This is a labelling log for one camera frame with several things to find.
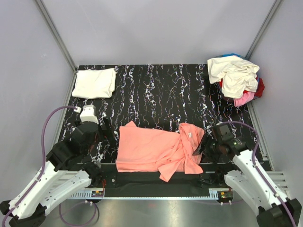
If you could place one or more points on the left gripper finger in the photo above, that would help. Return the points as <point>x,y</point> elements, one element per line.
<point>96,158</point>
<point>108,131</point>

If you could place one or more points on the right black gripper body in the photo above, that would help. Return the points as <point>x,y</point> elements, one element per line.
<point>213,150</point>

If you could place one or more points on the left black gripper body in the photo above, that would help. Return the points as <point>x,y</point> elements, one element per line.
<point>99,138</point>

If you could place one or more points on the salmon pink t shirt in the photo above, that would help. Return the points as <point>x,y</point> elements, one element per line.
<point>153,150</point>

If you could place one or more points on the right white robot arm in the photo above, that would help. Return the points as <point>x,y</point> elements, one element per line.
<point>246,176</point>

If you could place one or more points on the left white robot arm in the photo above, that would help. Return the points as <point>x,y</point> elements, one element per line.
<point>62,174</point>

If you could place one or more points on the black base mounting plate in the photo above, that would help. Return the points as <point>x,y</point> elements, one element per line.
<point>149,184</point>

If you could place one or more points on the folded white t shirt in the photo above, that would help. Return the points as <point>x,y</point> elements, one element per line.
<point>93,84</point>

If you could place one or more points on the pink garment in pile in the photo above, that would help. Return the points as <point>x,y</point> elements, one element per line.
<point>247,97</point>

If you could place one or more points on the red garment in pile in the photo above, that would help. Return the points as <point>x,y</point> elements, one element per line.
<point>259,91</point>

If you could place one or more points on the crumpled cream t shirt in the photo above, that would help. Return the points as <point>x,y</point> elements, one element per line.
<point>236,74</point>

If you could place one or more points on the blue garment in pile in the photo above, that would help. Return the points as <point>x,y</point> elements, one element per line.
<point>232,54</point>

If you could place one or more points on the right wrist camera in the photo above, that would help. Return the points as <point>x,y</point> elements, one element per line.
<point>222,133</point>

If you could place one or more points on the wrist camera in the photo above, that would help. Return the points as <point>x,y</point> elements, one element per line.
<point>88,114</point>
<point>222,133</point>

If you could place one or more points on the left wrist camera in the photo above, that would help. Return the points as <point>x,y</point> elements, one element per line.
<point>88,114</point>

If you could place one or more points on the slotted grey cable duct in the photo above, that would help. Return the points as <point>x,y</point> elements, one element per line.
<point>88,194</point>

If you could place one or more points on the right aluminium rail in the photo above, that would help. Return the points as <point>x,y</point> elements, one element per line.
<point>278,176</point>

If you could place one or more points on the left aluminium frame post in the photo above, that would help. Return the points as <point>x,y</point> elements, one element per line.
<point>51,25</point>

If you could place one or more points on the aluminium frame post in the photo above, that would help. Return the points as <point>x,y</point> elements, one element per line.
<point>51,25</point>
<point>265,25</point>

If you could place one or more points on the right aluminium frame post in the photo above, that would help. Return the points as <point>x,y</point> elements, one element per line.
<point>265,25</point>

